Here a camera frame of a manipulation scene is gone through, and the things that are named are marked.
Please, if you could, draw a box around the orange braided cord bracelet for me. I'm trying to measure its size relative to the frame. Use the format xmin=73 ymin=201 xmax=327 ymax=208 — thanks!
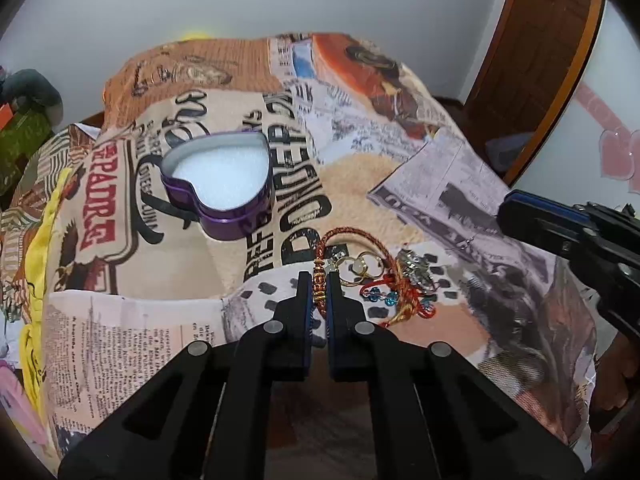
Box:
xmin=311 ymin=225 xmax=407 ymax=319

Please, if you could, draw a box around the silver rhinestone brooch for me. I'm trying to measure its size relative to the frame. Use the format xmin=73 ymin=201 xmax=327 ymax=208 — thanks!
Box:
xmin=396 ymin=248 xmax=437 ymax=294

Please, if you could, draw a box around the gold ring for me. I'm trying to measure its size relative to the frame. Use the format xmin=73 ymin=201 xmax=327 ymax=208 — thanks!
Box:
xmin=336 ymin=250 xmax=386 ymax=288

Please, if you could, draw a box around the purple heart-shaped tin box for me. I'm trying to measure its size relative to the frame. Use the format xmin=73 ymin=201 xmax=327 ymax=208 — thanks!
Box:
xmin=160 ymin=131 xmax=274 ymax=240

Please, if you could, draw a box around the person's right hand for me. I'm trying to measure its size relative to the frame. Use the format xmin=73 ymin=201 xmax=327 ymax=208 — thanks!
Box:
xmin=590 ymin=333 xmax=639 ymax=411

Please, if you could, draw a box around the yellow cloth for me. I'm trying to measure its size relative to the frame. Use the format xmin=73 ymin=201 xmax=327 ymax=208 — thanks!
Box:
xmin=18 ymin=167 xmax=73 ymax=417

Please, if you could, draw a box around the brown wooden door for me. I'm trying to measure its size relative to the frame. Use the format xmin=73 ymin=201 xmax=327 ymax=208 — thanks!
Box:
xmin=464 ymin=0 xmax=604 ymax=184

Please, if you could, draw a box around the newspaper print blanket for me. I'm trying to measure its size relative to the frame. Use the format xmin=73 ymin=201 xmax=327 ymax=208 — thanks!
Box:
xmin=1 ymin=32 xmax=596 ymax=472

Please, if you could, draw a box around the green patterned box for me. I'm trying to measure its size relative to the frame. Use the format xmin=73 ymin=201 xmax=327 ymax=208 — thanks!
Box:
xmin=0 ymin=110 xmax=51 ymax=194

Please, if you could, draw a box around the orange box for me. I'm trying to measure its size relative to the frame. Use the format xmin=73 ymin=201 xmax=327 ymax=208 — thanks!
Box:
xmin=0 ymin=103 xmax=13 ymax=130

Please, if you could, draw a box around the dark green pillow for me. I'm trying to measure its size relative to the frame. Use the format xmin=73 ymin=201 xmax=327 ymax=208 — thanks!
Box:
xmin=1 ymin=68 xmax=64 ymax=127

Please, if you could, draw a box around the yellow chair back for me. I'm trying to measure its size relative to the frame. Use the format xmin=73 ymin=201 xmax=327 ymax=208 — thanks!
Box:
xmin=180 ymin=30 xmax=213 ymax=41

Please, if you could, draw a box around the red blue bead bracelet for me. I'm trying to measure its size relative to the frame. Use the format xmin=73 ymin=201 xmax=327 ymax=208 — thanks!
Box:
xmin=358 ymin=278 xmax=440 ymax=328

